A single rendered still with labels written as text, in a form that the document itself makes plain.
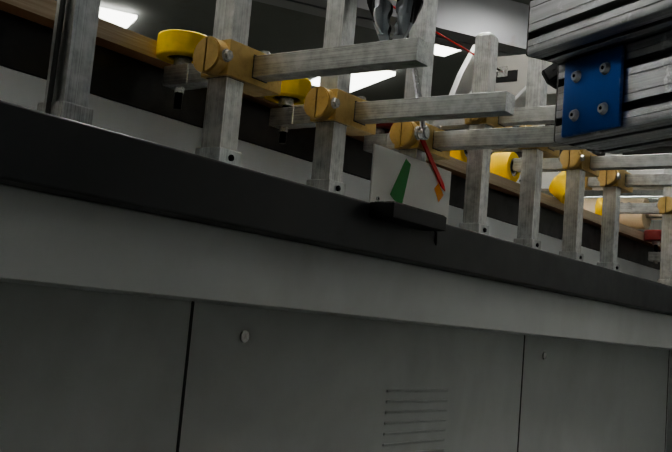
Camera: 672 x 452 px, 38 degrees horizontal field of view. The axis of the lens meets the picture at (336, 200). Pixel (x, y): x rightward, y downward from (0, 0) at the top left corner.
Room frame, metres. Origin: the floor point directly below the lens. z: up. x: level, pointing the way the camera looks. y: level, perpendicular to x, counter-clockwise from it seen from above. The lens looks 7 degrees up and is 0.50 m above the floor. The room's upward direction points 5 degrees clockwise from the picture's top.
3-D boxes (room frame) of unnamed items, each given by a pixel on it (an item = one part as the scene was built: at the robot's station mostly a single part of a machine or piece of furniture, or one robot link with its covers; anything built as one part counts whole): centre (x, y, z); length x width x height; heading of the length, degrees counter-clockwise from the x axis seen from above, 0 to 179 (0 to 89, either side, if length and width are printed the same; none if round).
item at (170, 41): (1.42, 0.24, 0.85); 0.08 x 0.08 x 0.11
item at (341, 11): (1.51, 0.02, 0.86); 0.03 x 0.03 x 0.48; 54
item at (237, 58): (1.33, 0.15, 0.84); 0.13 x 0.06 x 0.05; 144
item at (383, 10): (1.47, -0.04, 0.98); 0.06 x 0.03 x 0.09; 164
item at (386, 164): (1.67, -0.13, 0.75); 0.26 x 0.01 x 0.10; 144
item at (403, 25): (1.46, -0.07, 0.98); 0.06 x 0.03 x 0.09; 164
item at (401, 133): (1.73, -0.14, 0.84); 0.13 x 0.06 x 0.05; 144
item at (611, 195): (2.52, -0.72, 0.87); 0.03 x 0.03 x 0.48; 54
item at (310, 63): (1.30, 0.08, 0.84); 0.43 x 0.03 x 0.04; 54
